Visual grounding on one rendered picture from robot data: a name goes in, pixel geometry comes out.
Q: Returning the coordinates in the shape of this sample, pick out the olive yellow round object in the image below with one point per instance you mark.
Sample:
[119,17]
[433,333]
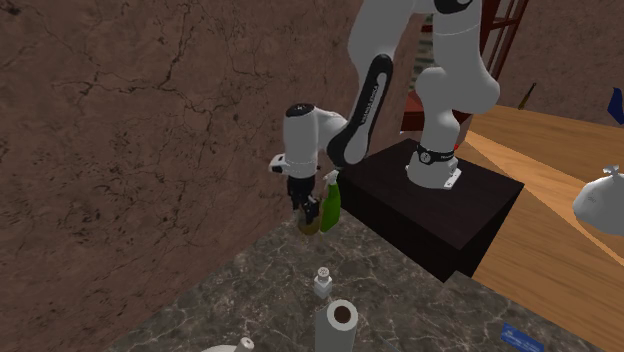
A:
[307,228]

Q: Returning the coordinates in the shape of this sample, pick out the blue flat box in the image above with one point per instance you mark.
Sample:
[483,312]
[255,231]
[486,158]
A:
[520,339]

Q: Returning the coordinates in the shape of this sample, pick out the dark robot stand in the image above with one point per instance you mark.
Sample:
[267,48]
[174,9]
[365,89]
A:
[429,214]

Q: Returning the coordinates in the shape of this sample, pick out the blue object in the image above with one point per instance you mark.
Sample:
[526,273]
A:
[618,106]

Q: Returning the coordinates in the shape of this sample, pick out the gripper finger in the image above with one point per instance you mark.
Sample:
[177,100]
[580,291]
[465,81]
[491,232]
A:
[312,210]
[295,202]

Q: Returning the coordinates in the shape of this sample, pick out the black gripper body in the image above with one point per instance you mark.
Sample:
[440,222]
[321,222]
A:
[300,186]

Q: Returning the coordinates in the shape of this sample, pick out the white paper towel roll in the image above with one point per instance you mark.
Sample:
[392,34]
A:
[336,331]

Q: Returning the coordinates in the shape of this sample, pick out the green spray bottle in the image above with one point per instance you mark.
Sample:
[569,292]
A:
[331,207]

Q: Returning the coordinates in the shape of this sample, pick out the white round pot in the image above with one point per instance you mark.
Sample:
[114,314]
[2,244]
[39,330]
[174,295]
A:
[229,347]

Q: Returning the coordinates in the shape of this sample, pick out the white salt shaker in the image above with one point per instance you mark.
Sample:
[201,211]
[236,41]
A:
[322,284]

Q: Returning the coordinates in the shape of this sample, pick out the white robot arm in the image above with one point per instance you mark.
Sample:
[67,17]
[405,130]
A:
[441,92]

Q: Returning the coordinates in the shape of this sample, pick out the white tied garbage bag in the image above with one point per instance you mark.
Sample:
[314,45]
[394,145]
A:
[602,204]

